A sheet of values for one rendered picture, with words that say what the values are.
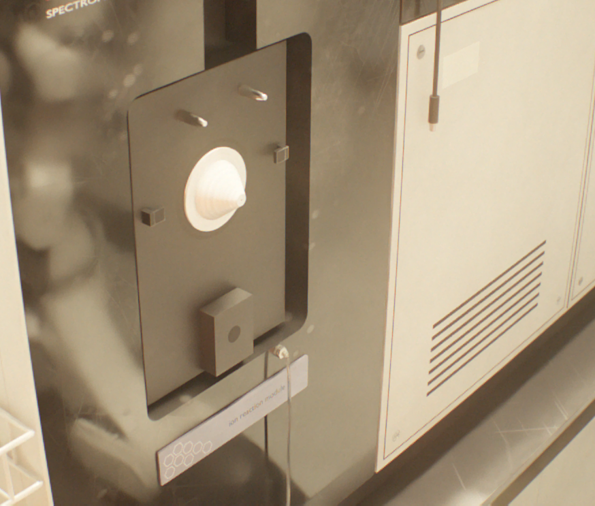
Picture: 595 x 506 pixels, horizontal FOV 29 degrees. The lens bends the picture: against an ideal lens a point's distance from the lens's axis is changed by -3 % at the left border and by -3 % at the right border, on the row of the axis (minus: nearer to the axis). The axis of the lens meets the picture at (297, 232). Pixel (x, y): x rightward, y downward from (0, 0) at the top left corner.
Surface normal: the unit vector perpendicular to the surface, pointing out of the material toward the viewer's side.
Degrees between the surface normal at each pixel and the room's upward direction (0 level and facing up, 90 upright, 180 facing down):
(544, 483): 90
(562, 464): 90
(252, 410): 90
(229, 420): 90
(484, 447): 0
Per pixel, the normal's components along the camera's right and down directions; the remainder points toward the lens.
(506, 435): 0.01, -0.88
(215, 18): 0.76, 0.32
